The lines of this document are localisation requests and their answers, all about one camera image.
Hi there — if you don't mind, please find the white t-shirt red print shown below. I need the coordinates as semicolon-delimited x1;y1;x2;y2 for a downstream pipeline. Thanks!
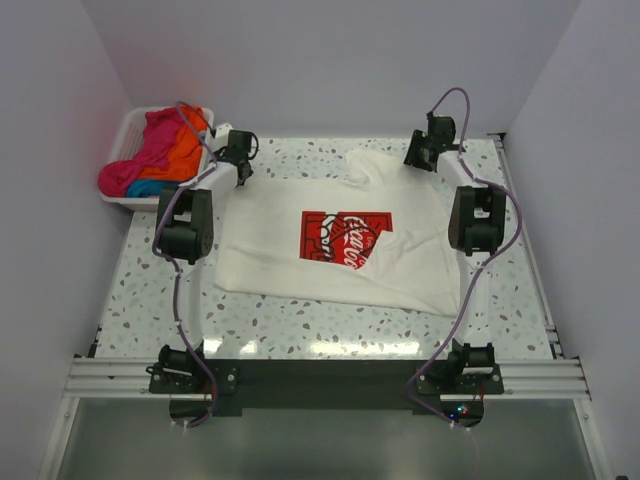
214;149;460;316

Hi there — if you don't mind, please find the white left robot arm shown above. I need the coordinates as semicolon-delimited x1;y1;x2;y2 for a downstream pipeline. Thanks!
152;129;259;392

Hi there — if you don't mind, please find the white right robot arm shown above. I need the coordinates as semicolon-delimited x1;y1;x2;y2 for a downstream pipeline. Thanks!
404;112;507;393

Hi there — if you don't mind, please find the orange t-shirt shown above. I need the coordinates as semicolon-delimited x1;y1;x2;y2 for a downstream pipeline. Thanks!
138;104;208;182

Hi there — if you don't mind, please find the pink t-shirt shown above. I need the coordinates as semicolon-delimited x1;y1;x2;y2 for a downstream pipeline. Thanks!
97;107;185;197

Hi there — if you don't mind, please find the blue t-shirt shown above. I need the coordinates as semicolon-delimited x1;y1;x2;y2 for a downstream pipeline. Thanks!
125;179;180;198

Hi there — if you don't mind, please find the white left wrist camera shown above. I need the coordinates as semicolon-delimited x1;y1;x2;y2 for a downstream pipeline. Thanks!
209;123;233;151

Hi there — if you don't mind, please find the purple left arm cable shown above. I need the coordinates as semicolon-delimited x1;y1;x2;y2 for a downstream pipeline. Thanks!
151;100;222;429

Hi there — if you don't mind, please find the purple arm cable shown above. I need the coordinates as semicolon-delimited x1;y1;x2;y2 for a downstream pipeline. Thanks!
404;87;524;426
151;100;222;429

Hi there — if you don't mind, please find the aluminium rail frame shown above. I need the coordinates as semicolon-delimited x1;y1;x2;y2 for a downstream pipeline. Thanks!
64;351;590;400

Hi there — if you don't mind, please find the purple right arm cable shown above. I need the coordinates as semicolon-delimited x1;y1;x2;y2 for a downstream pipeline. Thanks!
404;87;524;426

